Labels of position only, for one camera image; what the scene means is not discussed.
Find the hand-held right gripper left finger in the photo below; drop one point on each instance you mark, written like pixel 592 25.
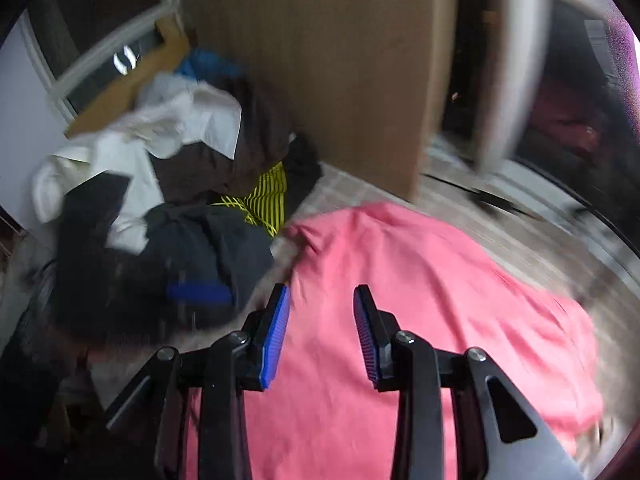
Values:
pixel 275 340

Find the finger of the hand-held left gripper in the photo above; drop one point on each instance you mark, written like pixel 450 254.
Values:
pixel 200 293

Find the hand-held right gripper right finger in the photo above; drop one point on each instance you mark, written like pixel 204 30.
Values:
pixel 367 345

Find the pink t-shirt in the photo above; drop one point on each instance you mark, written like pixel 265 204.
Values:
pixel 400 260

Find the yellow black striped garment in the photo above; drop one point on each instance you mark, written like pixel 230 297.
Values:
pixel 265 195

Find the white button shirt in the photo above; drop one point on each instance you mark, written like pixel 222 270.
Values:
pixel 120 160

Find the cream white cloth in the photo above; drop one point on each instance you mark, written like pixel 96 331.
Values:
pixel 160 140

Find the wooden shelf board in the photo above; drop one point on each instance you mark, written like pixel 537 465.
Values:
pixel 100 110

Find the blue cloth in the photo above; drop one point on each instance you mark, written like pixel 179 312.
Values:
pixel 205 65

